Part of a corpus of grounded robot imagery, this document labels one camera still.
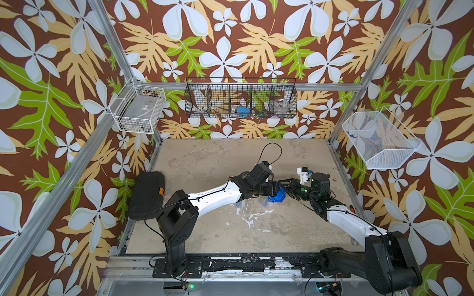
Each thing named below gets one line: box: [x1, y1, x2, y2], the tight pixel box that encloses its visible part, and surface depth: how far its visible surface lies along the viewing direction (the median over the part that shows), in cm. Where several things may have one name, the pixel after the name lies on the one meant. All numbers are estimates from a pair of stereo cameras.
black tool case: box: [128, 171, 166, 221], surface depth 95 cm
